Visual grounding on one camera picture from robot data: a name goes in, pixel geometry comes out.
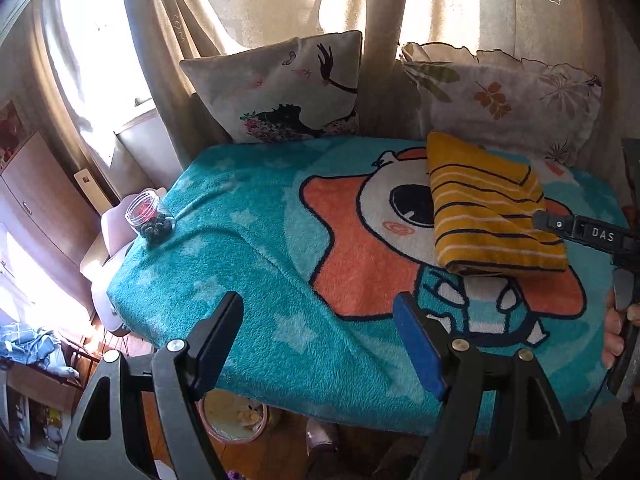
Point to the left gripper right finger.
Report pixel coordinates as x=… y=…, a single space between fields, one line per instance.
x=426 y=342

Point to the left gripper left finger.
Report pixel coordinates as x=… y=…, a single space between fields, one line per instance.
x=210 y=343

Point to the yellow striped knit sweater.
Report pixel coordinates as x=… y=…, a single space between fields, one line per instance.
x=483 y=212

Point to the person's right hand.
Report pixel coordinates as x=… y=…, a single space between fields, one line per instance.
x=613 y=342

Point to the pink round bin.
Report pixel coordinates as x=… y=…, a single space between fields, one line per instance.
x=232 y=419

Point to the pink shell swivel chair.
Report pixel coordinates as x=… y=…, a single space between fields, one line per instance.
x=105 y=257

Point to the clear glass jar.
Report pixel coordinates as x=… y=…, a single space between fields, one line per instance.
x=150 y=218

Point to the leaf print ruffled pillow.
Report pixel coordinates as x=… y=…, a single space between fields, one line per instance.
x=492 y=99

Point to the teal cartoon fleece blanket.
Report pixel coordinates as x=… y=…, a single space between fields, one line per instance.
x=318 y=237

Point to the blue plaid cloth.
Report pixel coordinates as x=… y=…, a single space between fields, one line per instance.
x=23 y=344

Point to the light wooden chair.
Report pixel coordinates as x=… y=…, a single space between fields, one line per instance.
x=94 y=194

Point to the white tv shelf unit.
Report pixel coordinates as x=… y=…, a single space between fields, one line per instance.
x=37 y=410

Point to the wooden wardrobe cabinet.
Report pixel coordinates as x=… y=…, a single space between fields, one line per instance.
x=49 y=217

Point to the girl print cushion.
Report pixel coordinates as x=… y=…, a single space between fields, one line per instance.
x=300 y=89

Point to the red framed picture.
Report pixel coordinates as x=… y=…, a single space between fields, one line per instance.
x=12 y=132

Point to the beige curtain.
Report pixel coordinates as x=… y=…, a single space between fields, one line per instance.
x=116 y=102

